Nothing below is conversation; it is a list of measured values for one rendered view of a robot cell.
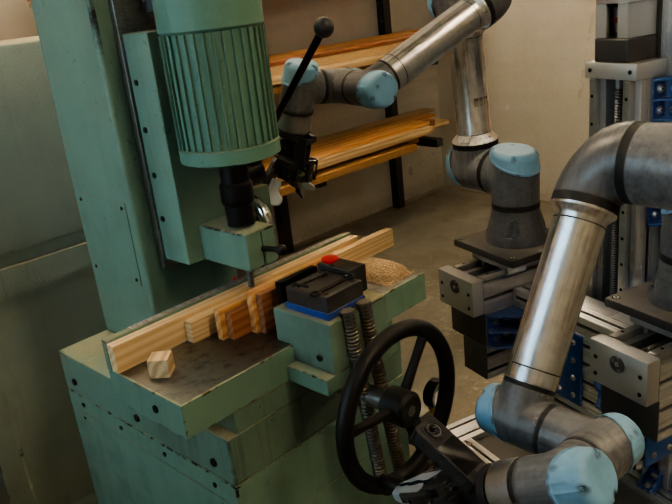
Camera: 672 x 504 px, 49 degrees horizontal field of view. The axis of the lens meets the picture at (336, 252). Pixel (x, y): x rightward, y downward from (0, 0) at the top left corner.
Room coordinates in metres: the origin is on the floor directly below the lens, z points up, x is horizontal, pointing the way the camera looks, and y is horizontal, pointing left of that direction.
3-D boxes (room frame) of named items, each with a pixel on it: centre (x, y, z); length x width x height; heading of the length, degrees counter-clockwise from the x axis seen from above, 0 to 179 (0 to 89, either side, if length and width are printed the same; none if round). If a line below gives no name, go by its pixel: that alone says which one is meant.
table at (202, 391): (1.21, 0.08, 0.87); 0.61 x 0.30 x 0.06; 135
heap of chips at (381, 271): (1.40, -0.08, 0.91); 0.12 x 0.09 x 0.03; 45
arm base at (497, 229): (1.73, -0.45, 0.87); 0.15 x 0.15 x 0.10
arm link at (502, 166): (1.74, -0.45, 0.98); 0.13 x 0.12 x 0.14; 28
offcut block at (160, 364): (1.07, 0.30, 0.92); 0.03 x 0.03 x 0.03; 86
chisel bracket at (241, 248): (1.29, 0.18, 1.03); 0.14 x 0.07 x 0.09; 45
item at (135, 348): (1.30, 0.17, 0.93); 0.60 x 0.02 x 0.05; 135
